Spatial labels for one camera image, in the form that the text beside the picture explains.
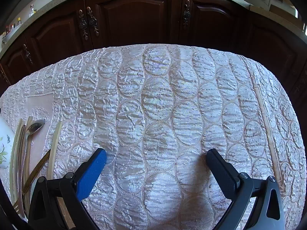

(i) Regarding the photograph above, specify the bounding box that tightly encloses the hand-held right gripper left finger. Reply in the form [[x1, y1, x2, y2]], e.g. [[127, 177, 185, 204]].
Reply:
[[26, 148, 107, 230]]

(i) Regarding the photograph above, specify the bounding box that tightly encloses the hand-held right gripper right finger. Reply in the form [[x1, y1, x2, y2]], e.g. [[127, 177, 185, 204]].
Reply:
[[206, 149, 286, 230]]

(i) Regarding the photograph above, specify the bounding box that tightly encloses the light wooden chopstick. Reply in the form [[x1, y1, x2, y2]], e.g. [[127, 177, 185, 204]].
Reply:
[[47, 121, 63, 180], [23, 116, 33, 187], [10, 118, 23, 204]]

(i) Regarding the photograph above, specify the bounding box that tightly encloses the dark brown chopstick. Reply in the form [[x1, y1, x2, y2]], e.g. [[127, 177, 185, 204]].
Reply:
[[22, 149, 51, 193]]

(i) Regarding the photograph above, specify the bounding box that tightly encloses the metal spoon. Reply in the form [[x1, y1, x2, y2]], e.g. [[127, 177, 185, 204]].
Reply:
[[25, 119, 46, 173]]

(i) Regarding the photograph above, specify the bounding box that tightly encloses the white floral utensil holder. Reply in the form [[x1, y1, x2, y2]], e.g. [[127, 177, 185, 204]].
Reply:
[[0, 117, 13, 172]]

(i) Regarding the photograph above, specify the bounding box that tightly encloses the white quilted tablecloth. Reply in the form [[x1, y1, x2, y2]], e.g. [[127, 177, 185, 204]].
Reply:
[[0, 44, 305, 230]]

